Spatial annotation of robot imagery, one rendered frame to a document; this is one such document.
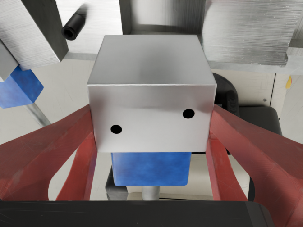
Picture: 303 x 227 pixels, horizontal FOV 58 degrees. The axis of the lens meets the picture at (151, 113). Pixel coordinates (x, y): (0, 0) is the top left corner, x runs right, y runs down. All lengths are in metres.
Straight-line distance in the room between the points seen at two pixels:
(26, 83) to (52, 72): 1.21
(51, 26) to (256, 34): 0.18
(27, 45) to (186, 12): 0.15
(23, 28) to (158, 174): 0.18
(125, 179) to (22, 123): 1.80
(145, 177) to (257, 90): 0.89
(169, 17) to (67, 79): 1.31
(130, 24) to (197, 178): 0.33
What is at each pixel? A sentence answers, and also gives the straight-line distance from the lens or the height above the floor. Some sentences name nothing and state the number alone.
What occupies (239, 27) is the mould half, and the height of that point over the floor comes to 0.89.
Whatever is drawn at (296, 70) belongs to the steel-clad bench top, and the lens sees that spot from 0.33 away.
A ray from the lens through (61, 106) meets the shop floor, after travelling 1.67.
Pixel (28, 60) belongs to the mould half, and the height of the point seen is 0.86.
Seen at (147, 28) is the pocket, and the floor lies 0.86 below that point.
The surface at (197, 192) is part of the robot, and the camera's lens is 0.51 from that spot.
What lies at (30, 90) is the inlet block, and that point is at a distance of 0.31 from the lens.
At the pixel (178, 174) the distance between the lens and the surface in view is 0.16.
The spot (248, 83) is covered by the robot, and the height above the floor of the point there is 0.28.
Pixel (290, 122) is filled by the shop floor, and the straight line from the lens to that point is 1.58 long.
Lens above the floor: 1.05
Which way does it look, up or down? 44 degrees down
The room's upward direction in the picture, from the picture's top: 168 degrees counter-clockwise
